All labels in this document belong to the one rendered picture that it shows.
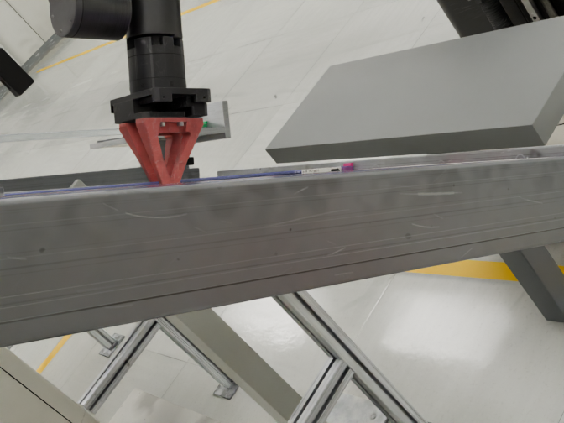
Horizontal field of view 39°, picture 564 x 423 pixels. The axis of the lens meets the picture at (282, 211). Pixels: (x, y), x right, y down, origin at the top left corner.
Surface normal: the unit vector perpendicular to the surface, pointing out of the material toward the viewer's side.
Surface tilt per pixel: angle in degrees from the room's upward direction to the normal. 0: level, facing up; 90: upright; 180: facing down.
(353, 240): 90
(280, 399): 90
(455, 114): 0
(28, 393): 90
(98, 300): 90
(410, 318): 0
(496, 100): 0
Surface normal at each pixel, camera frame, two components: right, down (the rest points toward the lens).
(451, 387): -0.59, -0.67
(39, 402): 0.60, 0.00
